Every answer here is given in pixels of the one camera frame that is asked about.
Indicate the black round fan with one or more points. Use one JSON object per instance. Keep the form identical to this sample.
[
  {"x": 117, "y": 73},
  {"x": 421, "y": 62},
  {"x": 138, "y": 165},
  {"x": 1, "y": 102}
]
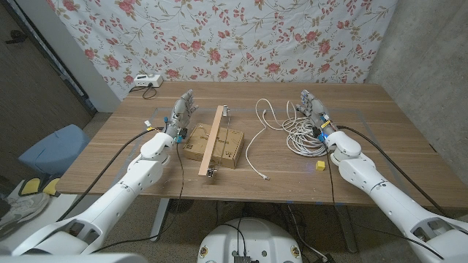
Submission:
[{"x": 181, "y": 206}]

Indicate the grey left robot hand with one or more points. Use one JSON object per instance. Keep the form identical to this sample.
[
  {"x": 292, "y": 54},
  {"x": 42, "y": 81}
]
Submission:
[{"x": 181, "y": 115}]

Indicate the floral backdrop cloth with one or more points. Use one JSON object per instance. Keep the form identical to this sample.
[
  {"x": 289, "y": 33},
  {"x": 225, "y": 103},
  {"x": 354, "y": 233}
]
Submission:
[{"x": 256, "y": 36}]

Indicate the blue chair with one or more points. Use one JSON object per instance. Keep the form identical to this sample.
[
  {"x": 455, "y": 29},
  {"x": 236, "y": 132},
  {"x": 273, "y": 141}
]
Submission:
[{"x": 55, "y": 149}]

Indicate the white power strip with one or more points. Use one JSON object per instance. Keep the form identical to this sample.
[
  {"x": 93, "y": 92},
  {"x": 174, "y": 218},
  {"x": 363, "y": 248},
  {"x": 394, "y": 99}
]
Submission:
[{"x": 148, "y": 80}]

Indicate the yellow black pad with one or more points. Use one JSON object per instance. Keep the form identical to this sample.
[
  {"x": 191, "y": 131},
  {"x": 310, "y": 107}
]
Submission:
[
  {"x": 52, "y": 186},
  {"x": 30, "y": 186}
]

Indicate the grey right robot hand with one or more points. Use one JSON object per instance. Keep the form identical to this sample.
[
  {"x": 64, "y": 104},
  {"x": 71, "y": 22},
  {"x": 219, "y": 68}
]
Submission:
[{"x": 316, "y": 109}]

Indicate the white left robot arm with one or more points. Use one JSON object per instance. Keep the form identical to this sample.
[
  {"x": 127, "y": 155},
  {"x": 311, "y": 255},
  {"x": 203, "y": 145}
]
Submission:
[{"x": 109, "y": 204}]

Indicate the brown cardboard package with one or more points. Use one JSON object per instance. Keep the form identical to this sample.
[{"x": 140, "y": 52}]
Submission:
[{"x": 234, "y": 146}]

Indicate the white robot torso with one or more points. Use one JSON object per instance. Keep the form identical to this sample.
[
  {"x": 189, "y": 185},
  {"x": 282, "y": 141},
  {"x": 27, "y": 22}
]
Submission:
[{"x": 252, "y": 241}]

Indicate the wooden bar with metal brackets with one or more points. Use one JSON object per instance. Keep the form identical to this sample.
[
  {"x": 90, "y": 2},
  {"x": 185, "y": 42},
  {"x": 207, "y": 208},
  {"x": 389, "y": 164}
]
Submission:
[{"x": 212, "y": 139}]

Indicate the white table leg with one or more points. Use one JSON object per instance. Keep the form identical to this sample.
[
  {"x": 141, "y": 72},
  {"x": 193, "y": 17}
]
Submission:
[
  {"x": 347, "y": 230},
  {"x": 159, "y": 223}
]

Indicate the small yellow block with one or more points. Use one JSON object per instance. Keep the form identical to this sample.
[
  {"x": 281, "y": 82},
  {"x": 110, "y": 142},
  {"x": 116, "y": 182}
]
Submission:
[{"x": 320, "y": 166}]

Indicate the grey sneaker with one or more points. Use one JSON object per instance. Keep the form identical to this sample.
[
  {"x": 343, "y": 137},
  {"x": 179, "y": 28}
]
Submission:
[{"x": 22, "y": 210}]

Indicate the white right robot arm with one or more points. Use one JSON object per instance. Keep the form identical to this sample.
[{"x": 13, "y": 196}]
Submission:
[{"x": 384, "y": 197}]

